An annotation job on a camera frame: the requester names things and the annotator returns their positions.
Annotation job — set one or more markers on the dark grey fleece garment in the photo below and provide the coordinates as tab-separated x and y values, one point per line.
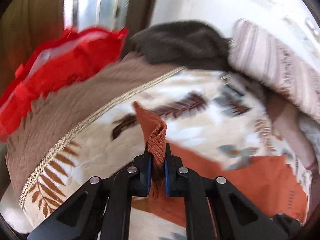
193	44

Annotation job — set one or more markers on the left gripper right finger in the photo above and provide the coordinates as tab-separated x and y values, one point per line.
215	208

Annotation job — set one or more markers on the light blue quilted pillow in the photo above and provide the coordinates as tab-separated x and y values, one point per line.
311	130

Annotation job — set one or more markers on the orange knitted sweater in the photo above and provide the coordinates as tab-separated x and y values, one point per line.
267	181

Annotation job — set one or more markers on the brown quilted bedspread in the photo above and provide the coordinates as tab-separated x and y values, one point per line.
55	120

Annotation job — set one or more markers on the leaf pattern fleece blanket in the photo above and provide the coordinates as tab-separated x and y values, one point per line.
201	115

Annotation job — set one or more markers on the red fabric cloth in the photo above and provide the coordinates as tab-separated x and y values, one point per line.
74	57

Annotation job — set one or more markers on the pink brown bed sheet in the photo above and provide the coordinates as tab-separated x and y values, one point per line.
284	117

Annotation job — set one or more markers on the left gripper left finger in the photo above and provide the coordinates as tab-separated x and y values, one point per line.
100	208

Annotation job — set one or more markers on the brown wooden window frame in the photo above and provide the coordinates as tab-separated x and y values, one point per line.
25	24

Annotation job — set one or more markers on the striped floral quilted pillow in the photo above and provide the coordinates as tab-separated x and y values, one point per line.
266	59

